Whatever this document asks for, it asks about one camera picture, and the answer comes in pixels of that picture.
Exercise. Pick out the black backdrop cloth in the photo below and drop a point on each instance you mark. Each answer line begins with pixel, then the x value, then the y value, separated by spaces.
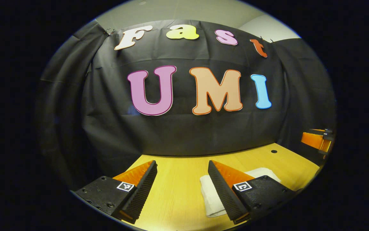
pixel 184 134

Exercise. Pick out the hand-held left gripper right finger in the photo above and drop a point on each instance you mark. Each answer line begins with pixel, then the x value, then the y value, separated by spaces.
pixel 224 194

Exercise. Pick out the white jeans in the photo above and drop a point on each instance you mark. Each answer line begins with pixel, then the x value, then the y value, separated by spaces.
pixel 208 195

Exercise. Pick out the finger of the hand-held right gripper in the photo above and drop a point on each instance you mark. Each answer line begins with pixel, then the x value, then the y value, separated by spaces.
pixel 328 132
pixel 312 140

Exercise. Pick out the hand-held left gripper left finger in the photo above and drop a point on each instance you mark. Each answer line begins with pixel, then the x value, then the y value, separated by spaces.
pixel 142 194

